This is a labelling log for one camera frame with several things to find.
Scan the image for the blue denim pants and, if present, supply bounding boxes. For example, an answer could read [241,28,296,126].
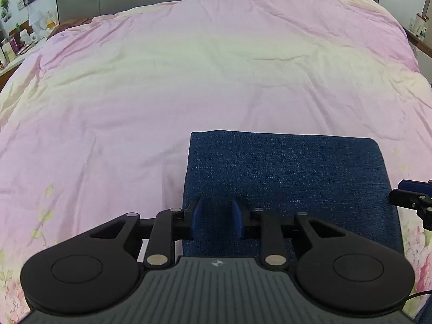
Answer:
[182,130,406,260]

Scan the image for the black cable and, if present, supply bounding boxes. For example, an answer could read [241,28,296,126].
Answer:
[407,288,432,302]

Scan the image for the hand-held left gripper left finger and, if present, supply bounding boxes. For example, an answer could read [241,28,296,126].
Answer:
[89,197,203,267]

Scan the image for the wooden nightstand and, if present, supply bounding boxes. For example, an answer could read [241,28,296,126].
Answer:
[403,27,432,58]

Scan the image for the white bottle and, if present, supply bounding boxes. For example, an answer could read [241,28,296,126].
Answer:
[413,13,427,36]

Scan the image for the pink floral duvet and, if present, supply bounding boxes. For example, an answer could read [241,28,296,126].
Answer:
[0,0,432,324]

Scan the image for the wooden bedside table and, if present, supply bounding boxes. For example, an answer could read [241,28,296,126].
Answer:
[0,37,48,88]

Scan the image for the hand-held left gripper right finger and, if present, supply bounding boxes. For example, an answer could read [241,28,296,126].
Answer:
[230,197,345,267]

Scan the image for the brown pillow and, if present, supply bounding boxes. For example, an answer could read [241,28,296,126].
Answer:
[50,16,98,36]

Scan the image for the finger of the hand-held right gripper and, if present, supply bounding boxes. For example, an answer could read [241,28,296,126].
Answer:
[388,180,432,230]

